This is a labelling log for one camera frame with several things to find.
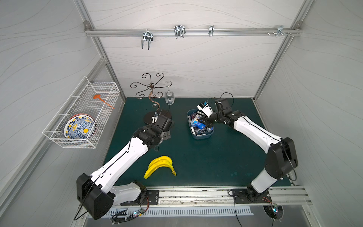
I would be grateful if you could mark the yellow banana bunch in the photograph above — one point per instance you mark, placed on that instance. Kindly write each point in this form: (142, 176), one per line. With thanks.
(163, 161)

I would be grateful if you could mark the light blue tissue pack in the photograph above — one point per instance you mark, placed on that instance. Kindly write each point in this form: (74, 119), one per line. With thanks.
(196, 123)

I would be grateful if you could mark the metal hook left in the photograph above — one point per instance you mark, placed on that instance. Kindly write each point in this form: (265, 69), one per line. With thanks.
(147, 37)

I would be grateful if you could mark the white wire basket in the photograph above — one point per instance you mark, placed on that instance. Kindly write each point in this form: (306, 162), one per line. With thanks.
(81, 102)

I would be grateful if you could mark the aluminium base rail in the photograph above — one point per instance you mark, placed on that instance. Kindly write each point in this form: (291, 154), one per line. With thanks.
(225, 195)

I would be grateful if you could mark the metal hook right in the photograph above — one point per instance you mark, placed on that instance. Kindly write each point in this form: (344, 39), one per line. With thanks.
(279, 32)

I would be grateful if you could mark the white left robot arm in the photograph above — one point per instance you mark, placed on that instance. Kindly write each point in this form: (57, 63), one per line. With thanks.
(97, 192)

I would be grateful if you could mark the copper glass rack stand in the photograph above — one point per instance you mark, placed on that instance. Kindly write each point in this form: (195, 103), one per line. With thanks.
(152, 95)

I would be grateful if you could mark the orange spatula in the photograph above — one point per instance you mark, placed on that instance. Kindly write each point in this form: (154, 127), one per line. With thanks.
(98, 97)

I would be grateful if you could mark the blue yellow patterned plate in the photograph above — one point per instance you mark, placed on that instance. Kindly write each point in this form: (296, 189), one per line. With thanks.
(79, 127)

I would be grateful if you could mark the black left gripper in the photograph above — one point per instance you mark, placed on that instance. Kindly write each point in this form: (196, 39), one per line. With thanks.
(166, 133)

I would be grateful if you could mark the metal hook middle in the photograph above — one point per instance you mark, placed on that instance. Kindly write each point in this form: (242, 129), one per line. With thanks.
(179, 31)

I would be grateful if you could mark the teal storage box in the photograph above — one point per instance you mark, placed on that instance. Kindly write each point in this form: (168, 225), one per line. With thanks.
(196, 132)

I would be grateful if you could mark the metal hook small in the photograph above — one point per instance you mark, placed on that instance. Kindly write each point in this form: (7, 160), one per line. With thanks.
(211, 31)

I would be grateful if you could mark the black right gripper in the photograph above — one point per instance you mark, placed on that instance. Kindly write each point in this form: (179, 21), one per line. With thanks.
(210, 119)

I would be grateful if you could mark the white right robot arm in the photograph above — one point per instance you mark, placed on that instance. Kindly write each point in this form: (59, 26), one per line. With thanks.
(281, 154)

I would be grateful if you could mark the aluminium top rail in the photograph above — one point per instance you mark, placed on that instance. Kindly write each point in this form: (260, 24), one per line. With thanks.
(190, 32)

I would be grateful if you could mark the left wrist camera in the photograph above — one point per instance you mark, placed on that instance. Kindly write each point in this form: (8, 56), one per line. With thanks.
(155, 117)

